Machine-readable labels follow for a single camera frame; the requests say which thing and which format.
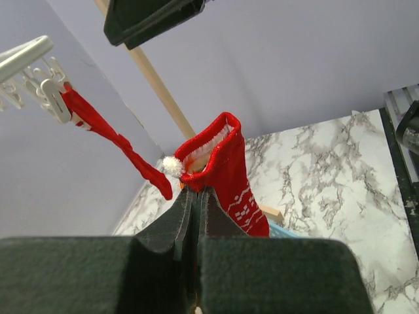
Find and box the white plastic clip hanger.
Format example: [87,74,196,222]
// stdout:
[0,35,54,83]

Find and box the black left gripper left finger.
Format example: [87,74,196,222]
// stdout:
[1,188,196,313]

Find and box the wooden hanger rack frame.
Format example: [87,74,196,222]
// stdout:
[94,0,283,224]

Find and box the blue perforated plastic basket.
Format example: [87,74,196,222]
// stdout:
[269,220,299,238]

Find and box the red snowflake sock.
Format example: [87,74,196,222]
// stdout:
[61,82,173,200]

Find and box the black mounting rail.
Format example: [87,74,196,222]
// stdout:
[379,108,418,241]

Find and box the white hanger clip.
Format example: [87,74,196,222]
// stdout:
[32,57,69,86]
[31,78,71,124]
[1,79,26,109]

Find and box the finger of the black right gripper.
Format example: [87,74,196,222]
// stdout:
[103,0,207,50]

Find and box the red nordic pattern sock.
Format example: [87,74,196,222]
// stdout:
[162,112,270,237]

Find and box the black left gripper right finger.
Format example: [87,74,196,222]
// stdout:
[197,188,373,313]

